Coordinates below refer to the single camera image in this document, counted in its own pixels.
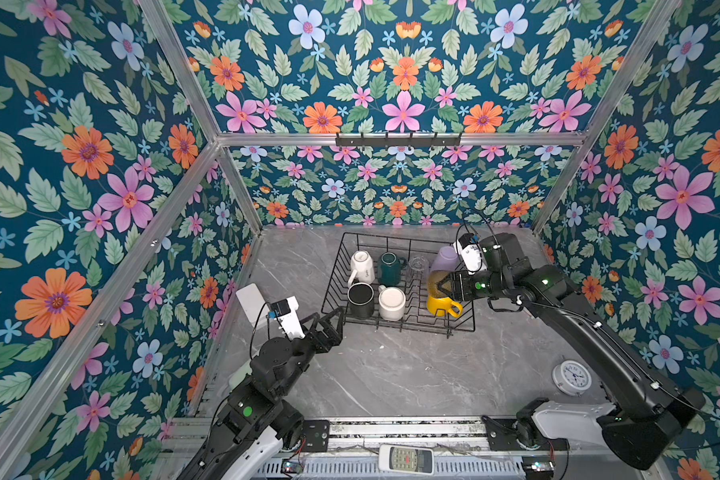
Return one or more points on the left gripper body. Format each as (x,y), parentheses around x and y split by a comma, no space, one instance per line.
(315,345)

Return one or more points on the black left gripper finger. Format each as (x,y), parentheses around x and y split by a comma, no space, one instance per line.
(333,325)
(312,325)

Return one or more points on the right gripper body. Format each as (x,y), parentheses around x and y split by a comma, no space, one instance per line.
(477,285)

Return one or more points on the black mug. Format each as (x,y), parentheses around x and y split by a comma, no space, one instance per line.
(361,301)

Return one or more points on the lilac cup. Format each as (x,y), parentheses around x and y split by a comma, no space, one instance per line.
(447,259)

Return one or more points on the amber glass cup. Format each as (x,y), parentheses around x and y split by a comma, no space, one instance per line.
(439,284)

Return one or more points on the yellow mug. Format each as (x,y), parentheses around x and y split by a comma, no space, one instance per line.
(444,306)

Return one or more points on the red inside white mug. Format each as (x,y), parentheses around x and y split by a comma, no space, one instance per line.
(392,303)

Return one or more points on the clear glass cup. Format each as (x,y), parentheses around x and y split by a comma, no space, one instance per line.
(418,269)

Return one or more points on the green mug cream inside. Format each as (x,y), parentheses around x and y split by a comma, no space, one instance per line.
(390,269)

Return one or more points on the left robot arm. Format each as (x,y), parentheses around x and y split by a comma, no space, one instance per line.
(255,422)

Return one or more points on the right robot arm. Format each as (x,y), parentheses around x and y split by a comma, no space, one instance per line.
(645,412)

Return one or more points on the white rectangular box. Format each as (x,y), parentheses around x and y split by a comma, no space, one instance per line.
(255,308)

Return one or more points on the pale green case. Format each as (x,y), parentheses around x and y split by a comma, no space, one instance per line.
(239,375)

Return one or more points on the white round alarm clock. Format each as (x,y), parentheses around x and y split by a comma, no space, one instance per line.
(572,378)

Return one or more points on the white remote control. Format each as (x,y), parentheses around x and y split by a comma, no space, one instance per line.
(406,460)

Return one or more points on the black wire dish rack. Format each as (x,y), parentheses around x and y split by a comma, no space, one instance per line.
(416,317)

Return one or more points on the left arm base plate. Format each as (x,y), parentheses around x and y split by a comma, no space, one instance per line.
(316,436)

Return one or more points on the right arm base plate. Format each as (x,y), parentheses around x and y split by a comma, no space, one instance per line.
(505,434)

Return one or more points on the black hook rail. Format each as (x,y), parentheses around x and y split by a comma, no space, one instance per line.
(415,140)

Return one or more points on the aluminium frame post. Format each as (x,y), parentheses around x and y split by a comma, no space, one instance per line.
(156,15)

